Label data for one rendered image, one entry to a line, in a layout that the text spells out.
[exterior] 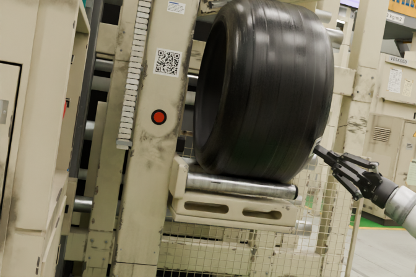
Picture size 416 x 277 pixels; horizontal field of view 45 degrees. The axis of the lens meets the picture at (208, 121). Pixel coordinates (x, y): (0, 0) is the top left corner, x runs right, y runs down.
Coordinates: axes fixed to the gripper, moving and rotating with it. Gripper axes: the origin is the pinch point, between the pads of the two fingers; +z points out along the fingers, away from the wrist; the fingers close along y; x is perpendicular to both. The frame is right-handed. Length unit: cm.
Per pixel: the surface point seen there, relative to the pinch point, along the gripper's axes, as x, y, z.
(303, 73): -3.7, -19.6, 13.7
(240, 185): -14.2, 15.8, 14.6
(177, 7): -12, -22, 54
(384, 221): 384, 273, 25
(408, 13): 793, 160, 218
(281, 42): -4.6, -24.5, 22.6
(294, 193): -1.8, 16.1, 3.0
